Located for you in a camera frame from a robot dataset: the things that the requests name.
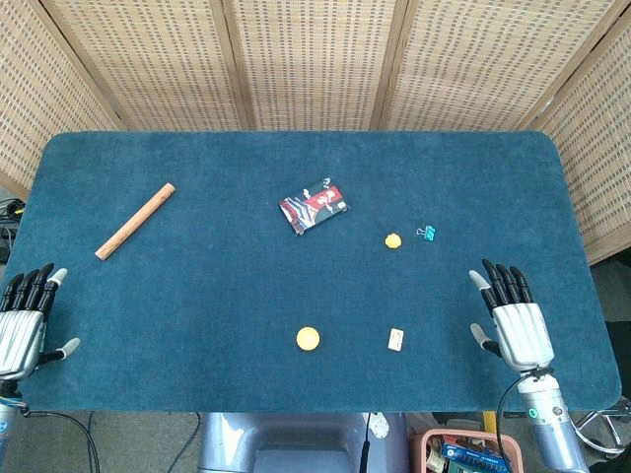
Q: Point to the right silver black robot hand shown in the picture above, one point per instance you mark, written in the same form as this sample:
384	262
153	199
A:
522	335

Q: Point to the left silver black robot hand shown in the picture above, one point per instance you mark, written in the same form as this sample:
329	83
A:
20	335

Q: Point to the small yellow object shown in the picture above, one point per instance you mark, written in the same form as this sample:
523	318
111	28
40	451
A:
393	241

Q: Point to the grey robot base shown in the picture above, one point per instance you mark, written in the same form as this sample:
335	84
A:
296	438

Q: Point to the red black snack packet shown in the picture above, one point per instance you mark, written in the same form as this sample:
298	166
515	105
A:
313	207

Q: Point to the chrome chair base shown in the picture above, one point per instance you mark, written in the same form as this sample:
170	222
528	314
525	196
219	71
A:
609	419

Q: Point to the small beige eraser block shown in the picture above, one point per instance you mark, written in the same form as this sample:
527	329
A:
396	340

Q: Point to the blue printed box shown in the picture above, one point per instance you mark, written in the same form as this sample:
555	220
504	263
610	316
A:
468	453

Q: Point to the green binder clip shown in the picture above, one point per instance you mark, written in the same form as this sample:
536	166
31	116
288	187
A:
430	234

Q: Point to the pink plastic basket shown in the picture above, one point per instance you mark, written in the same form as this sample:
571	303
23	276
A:
419	443

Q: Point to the wooden stick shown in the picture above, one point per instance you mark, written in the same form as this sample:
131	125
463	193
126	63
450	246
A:
135	222

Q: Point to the white power strip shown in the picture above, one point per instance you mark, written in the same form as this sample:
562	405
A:
379	426

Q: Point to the woven rattan screen panel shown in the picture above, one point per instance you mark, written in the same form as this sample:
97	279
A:
148	64
483	64
39	98
601	148
315	64

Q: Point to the yellow round disc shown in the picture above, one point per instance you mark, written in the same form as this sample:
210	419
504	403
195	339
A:
308	338

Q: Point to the blue carpet table mat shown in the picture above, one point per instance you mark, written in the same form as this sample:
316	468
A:
246	276

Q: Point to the yellow post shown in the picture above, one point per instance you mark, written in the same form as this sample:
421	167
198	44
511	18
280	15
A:
489	424

